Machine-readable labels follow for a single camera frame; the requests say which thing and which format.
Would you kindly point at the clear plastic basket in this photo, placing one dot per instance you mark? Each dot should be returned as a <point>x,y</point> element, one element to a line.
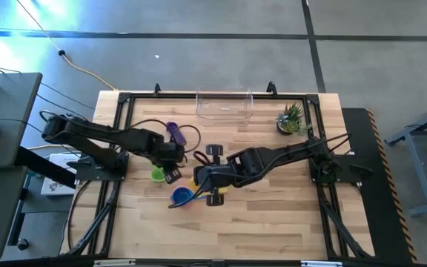
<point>224,111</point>

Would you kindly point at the potted succulent plant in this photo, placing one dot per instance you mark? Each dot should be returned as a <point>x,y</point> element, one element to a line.
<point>290,120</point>

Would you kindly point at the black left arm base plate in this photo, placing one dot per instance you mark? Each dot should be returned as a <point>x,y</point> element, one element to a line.
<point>91,174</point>

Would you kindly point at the black table frame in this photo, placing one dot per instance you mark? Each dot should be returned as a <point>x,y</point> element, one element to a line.
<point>311,99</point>

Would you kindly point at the grey metal table frame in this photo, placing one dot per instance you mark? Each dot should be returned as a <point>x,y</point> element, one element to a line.
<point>421,174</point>

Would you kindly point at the green measuring cup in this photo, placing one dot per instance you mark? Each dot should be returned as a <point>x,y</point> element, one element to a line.
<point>157,175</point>

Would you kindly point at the grey desk with keyboard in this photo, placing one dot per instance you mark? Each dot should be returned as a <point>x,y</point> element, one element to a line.
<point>9,96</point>

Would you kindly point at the dark blue measuring cup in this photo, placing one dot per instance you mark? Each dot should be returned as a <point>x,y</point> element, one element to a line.
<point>182,196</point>

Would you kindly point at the silver frame bracket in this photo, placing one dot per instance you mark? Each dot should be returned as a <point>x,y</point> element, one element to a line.
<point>321,264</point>
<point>113,263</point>

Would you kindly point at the yellow measuring cup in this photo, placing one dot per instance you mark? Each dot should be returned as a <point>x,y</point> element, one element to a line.
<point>191,184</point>

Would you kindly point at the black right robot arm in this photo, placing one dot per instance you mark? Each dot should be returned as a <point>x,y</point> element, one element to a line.
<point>273,159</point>

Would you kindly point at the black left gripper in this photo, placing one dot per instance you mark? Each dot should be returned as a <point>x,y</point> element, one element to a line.
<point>169,154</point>

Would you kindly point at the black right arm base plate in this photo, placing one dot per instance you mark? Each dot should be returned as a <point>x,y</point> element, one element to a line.
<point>347,170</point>

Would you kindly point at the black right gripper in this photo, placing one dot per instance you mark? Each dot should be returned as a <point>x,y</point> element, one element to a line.
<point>213,176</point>

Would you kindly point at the black frame clamp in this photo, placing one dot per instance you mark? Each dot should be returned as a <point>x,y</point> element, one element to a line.
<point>271,89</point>
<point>157,90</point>

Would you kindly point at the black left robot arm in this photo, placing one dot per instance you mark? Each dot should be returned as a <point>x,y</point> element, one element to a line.
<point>98,133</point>

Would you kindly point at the black hazard-striped floor mat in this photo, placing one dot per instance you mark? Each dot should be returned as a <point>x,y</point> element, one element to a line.
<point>380,222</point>

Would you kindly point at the black desk support bar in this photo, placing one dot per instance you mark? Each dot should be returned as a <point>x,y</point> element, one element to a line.
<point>43,167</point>

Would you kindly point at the black caster wheel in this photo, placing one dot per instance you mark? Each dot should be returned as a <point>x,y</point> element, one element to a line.
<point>22,244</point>

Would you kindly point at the purple measuring cup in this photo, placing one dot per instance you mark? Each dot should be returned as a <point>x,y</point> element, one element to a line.
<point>176,134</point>

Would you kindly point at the white printed box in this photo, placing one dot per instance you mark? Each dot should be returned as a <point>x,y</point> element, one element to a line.
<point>56,185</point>

